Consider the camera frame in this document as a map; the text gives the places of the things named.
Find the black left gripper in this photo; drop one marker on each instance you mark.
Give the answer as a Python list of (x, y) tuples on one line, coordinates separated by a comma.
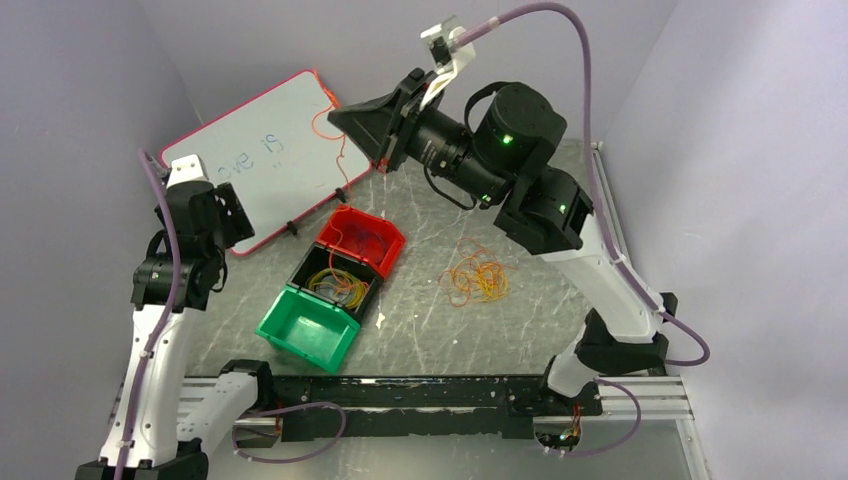
[(236, 225)]

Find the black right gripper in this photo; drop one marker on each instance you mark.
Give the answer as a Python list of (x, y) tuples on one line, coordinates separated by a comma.
[(370, 124)]

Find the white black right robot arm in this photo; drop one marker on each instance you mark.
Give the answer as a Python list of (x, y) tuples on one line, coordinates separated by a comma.
[(504, 163)]

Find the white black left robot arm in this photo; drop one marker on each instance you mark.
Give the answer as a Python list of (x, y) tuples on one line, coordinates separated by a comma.
[(185, 263)]

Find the pink framed whiteboard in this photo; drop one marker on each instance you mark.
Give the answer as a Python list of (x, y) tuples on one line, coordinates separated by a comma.
[(279, 152)]

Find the black plastic bin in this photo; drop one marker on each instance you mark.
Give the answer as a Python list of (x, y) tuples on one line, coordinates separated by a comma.
[(337, 280)]

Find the red plastic bin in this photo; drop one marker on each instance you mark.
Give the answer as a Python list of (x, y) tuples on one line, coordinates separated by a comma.
[(371, 239)]

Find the green plastic bin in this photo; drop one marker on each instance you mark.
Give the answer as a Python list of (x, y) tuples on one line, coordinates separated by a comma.
[(309, 328)]

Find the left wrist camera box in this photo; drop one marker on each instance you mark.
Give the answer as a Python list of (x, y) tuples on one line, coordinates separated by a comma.
[(186, 169)]

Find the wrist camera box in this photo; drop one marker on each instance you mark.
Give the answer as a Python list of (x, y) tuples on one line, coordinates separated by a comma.
[(441, 41), (186, 169)]

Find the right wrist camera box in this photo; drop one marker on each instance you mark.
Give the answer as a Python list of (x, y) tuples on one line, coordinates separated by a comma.
[(441, 41)]

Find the aluminium table edge rail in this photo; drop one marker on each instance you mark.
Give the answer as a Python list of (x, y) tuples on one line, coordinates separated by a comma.
[(623, 252)]

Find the black base frame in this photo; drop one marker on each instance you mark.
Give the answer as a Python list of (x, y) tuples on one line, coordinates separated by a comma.
[(358, 406)]

